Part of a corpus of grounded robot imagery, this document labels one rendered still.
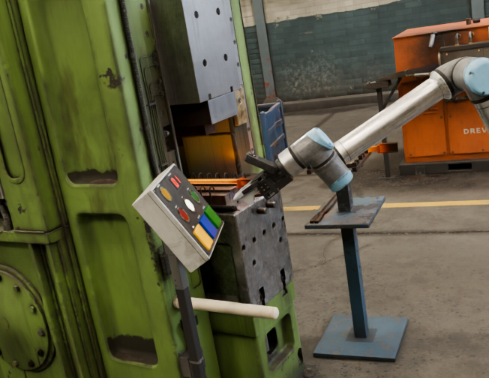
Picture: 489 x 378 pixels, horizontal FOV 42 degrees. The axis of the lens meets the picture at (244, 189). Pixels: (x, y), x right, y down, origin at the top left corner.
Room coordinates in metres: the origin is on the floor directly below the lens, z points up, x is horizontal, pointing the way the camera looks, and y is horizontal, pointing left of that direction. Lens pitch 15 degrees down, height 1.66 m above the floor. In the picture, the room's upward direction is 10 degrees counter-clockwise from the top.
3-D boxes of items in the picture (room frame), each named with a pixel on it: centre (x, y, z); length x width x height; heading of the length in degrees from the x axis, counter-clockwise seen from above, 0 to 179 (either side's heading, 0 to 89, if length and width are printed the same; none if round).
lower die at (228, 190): (2.67, 0.20, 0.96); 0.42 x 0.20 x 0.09; 57
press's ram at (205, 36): (2.71, 0.18, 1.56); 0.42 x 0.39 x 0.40; 57
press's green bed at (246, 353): (2.72, 0.18, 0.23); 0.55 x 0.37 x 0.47; 57
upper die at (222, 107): (2.67, 0.20, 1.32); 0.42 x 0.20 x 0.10; 57
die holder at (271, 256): (2.72, 0.18, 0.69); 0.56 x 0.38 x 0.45; 57
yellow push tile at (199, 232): (1.93, 0.16, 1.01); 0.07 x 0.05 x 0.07; 172
